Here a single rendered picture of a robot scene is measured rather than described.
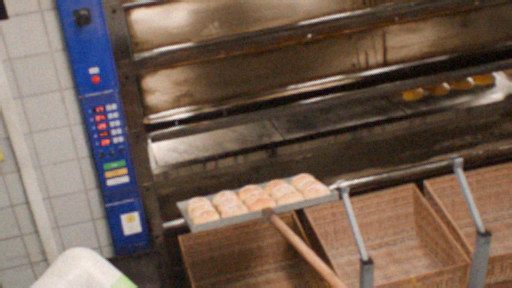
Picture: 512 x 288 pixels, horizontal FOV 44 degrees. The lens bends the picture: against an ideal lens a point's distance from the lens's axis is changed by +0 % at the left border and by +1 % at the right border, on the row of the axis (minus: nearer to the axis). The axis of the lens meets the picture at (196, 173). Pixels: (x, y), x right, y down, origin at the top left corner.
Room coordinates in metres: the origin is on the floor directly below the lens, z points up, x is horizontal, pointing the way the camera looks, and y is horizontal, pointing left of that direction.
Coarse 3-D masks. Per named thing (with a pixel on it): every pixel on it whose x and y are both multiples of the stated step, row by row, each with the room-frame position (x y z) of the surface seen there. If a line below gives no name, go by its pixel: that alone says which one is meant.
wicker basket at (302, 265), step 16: (240, 224) 2.31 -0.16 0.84; (256, 224) 2.32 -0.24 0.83; (272, 224) 2.33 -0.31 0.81; (192, 240) 2.27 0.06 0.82; (208, 240) 2.28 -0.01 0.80; (224, 240) 2.28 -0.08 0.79; (272, 240) 2.30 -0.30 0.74; (304, 240) 2.19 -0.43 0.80; (192, 256) 2.25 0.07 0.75; (208, 256) 2.26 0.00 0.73; (224, 256) 2.26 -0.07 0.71; (256, 256) 2.27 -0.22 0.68; (272, 256) 2.28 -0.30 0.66; (192, 272) 2.23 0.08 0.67; (208, 272) 2.23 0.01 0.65; (224, 272) 2.24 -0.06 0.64; (240, 272) 2.25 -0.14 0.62; (256, 272) 2.25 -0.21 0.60; (272, 272) 2.25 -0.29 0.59; (288, 272) 2.24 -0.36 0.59; (304, 272) 2.21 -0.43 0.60
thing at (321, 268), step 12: (276, 216) 1.73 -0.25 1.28; (288, 228) 1.60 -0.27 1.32; (288, 240) 1.55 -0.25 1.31; (300, 240) 1.51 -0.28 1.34; (300, 252) 1.44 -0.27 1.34; (312, 252) 1.41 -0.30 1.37; (312, 264) 1.35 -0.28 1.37; (324, 264) 1.32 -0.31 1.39; (324, 276) 1.27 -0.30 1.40; (336, 276) 1.25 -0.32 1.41
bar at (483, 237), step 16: (448, 160) 2.10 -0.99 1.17; (368, 176) 2.06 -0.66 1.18; (384, 176) 2.05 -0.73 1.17; (464, 176) 2.06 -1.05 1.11; (464, 192) 2.02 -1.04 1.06; (176, 224) 1.93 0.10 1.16; (352, 224) 1.93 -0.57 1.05; (480, 224) 1.92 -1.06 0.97; (480, 240) 1.88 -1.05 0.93; (368, 256) 1.85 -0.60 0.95; (480, 256) 1.87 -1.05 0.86; (368, 272) 1.80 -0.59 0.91; (480, 272) 1.87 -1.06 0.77
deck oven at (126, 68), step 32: (448, 0) 2.48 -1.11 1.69; (480, 0) 2.51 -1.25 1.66; (288, 32) 2.38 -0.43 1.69; (320, 32) 2.41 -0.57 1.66; (352, 32) 2.43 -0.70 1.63; (128, 64) 2.29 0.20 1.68; (160, 64) 2.31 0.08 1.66; (192, 64) 2.33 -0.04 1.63; (128, 96) 2.29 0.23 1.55; (288, 96) 2.48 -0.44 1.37; (128, 128) 2.29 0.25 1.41; (416, 128) 2.47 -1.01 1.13; (256, 160) 2.36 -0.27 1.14; (480, 160) 2.53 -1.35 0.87; (352, 192) 2.43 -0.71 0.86; (160, 224) 2.29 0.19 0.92; (384, 224) 2.45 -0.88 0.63
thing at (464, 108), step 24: (504, 96) 2.56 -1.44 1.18; (384, 120) 2.49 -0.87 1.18; (408, 120) 2.47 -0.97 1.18; (432, 120) 2.48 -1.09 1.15; (264, 144) 2.42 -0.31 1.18; (288, 144) 2.39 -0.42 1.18; (312, 144) 2.40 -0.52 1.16; (168, 168) 2.32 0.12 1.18; (192, 168) 2.32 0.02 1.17; (216, 168) 2.34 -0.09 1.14
